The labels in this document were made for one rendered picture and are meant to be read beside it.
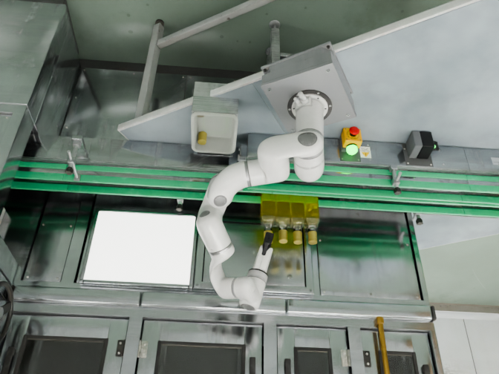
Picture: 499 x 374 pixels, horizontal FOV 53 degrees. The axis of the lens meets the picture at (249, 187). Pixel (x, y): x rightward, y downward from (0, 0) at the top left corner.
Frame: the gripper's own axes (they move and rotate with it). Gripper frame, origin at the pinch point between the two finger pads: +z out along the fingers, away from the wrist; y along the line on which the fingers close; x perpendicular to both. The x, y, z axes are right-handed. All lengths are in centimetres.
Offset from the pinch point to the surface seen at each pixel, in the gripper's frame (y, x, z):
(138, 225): -13, 53, -3
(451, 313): -308, -194, 160
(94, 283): -13, 58, -32
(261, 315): -15.3, -5.4, -23.4
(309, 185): 6.2, -9.6, 25.9
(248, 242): -13.0, 7.9, 4.1
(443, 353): -309, -188, 116
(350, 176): 13.5, -23.9, 30.3
